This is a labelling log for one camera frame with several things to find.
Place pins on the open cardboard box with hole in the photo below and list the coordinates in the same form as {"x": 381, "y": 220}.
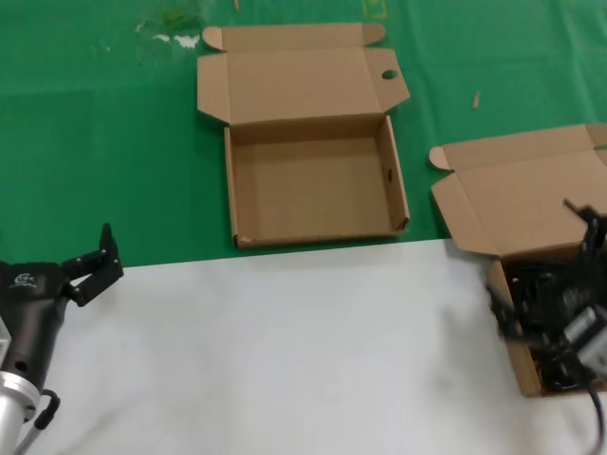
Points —
{"x": 303, "y": 80}

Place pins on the white clear tape scraps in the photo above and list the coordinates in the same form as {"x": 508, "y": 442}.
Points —
{"x": 187, "y": 41}

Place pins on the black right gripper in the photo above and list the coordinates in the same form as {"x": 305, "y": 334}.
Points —
{"x": 566, "y": 298}

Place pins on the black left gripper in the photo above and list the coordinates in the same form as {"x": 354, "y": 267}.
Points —
{"x": 28, "y": 313}

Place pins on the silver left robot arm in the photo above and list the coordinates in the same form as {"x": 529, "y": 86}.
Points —
{"x": 12, "y": 407}

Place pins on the green table mat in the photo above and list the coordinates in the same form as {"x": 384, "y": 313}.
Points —
{"x": 95, "y": 142}

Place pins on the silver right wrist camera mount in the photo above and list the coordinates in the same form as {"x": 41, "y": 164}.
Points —
{"x": 588, "y": 332}

